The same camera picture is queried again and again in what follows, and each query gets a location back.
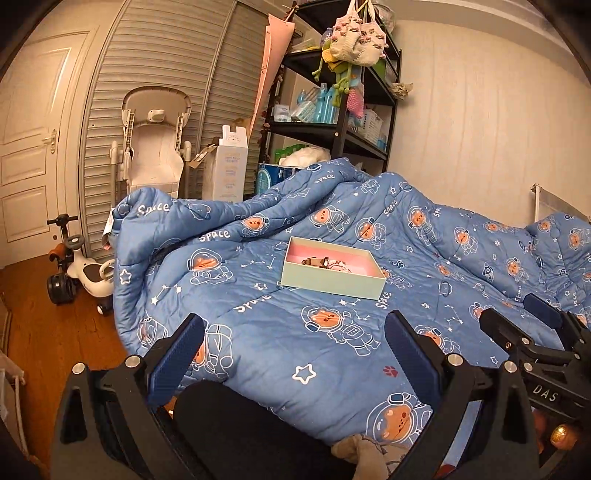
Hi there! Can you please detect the cream panel door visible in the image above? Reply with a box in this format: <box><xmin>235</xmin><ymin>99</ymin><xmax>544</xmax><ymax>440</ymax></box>
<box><xmin>1</xmin><ymin>33</ymin><xmax>87</xmax><ymax>267</ymax></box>

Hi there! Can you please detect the right hand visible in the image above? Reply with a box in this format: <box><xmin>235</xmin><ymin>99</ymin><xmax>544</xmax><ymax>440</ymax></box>
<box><xmin>532</xmin><ymin>408</ymin><xmax>580</xmax><ymax>455</ymax></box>

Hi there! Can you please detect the white tall carton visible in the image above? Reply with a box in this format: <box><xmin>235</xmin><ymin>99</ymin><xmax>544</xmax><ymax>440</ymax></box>
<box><xmin>201</xmin><ymin>125</ymin><xmax>249</xmax><ymax>202</ymax></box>

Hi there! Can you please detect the brown strap wristwatch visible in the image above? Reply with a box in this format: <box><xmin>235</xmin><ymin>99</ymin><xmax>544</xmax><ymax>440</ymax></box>
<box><xmin>301</xmin><ymin>257</ymin><xmax>329</xmax><ymax>268</ymax></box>

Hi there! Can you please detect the louvered closet door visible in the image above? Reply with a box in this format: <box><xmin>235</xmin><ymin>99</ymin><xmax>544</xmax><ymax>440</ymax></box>
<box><xmin>81</xmin><ymin>1</ymin><xmax>269</xmax><ymax>261</ymax></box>

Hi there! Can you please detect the white ride-on toy car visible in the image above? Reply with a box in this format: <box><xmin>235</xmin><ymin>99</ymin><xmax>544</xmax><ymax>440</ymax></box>
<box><xmin>47</xmin><ymin>213</ymin><xmax>114</xmax><ymax>316</ymax></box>

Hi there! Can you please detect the black metal shelf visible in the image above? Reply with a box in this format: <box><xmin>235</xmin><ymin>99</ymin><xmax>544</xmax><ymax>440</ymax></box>
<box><xmin>259</xmin><ymin>1</ymin><xmax>402</xmax><ymax>174</ymax></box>

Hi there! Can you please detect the mint box pink interior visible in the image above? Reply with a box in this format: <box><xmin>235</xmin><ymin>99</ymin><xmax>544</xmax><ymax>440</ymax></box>
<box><xmin>280</xmin><ymin>237</ymin><xmax>386</xmax><ymax>300</ymax></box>

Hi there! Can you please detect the pink folded umbrella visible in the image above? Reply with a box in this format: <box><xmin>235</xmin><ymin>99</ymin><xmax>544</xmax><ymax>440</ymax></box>
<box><xmin>247</xmin><ymin>14</ymin><xmax>296</xmax><ymax>138</ymax></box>

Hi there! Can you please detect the hanging knitted bag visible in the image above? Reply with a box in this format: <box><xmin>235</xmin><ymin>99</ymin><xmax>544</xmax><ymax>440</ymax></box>
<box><xmin>329</xmin><ymin>1</ymin><xmax>388</xmax><ymax>67</ymax></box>

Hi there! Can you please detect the blue space print quilt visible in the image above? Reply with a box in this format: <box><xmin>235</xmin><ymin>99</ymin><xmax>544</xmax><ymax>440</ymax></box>
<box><xmin>105</xmin><ymin>159</ymin><xmax>590</xmax><ymax>446</ymax></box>

